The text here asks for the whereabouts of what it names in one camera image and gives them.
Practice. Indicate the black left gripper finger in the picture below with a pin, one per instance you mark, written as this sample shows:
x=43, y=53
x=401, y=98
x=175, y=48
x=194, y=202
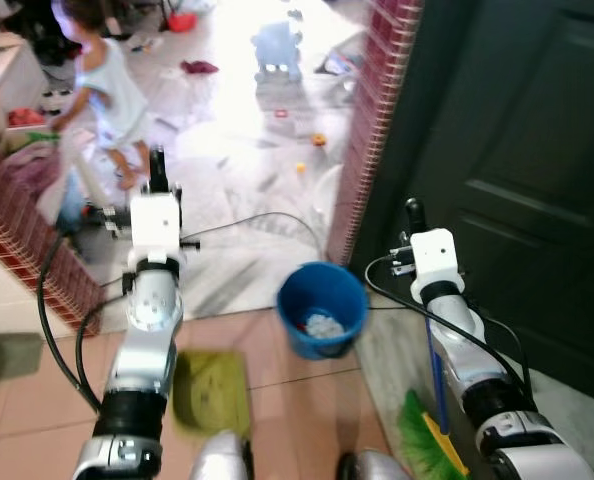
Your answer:
x=158, y=163

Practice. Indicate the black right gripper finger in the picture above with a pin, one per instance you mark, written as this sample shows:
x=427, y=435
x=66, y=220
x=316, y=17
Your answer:
x=414, y=210

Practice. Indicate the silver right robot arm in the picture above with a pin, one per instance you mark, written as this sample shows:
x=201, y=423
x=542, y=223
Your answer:
x=477, y=350

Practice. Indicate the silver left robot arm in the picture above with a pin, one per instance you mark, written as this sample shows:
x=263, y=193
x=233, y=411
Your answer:
x=142, y=350

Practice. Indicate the child in white dress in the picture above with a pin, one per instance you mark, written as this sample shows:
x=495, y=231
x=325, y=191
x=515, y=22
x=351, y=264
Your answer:
x=117, y=90

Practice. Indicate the dark red cloth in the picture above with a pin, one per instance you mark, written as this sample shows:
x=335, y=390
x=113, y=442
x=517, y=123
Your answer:
x=199, y=67

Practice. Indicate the small orange toy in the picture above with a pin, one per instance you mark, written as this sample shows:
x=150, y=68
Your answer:
x=319, y=139

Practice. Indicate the dark green door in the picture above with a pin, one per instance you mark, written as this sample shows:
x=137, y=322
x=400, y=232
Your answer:
x=517, y=150

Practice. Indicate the small yellow ball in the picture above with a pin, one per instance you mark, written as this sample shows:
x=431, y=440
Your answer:
x=300, y=167

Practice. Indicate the pink cloth pile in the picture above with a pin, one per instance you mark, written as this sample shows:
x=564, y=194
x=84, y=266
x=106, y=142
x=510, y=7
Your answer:
x=32, y=168

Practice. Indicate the blue plastic bucket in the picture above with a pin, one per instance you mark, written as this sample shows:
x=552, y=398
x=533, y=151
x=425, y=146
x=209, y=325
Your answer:
x=302, y=295

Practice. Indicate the white crumpled paper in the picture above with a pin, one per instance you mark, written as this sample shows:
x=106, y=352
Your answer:
x=324, y=325

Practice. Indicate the red fabric item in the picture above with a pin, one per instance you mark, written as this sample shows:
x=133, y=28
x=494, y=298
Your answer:
x=22, y=117

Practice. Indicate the red plastic basin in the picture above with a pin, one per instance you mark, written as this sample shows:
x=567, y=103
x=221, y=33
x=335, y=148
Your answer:
x=181, y=21

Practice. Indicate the blue toy vehicle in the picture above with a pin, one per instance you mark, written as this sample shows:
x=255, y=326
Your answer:
x=277, y=50

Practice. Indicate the silver right robot leg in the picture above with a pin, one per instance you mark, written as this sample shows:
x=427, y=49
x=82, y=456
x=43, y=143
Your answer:
x=375, y=467

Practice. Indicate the silver robot leg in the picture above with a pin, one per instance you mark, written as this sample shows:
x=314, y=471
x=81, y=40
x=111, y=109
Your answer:
x=222, y=458
x=375, y=467

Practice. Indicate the silver left robot leg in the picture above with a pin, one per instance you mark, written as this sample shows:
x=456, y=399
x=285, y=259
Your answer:
x=222, y=458

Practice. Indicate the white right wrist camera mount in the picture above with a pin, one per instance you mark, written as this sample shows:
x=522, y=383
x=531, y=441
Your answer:
x=435, y=255

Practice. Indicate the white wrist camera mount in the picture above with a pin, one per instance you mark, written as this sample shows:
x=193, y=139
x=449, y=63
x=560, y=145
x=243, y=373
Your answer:
x=435, y=255
x=155, y=225

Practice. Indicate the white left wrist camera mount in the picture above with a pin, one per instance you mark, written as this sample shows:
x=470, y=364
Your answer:
x=155, y=225

